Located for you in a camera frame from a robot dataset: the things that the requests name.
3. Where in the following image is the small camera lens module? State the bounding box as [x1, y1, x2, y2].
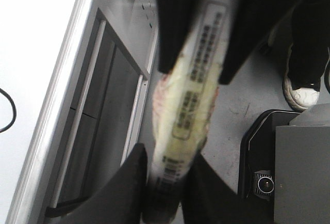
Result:
[252, 170, 274, 201]

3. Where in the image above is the grey metal box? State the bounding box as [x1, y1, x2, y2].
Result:
[274, 103, 329, 223]

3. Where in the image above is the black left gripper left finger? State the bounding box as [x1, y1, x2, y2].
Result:
[156, 0, 196, 74]

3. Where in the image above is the grey metal cabinet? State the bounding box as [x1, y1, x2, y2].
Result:
[43, 10, 157, 223]

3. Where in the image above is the white whiteboard marker pen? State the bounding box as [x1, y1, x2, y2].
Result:
[142, 2, 227, 223]

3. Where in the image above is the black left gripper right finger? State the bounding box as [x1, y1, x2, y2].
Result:
[219, 0, 302, 85]

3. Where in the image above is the white sneaker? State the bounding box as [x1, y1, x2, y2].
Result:
[282, 44, 320, 113]

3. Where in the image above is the black trouser leg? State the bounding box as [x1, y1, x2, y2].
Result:
[288, 0, 329, 91]

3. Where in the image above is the black robot base housing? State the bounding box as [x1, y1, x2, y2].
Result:
[237, 109, 299, 199]

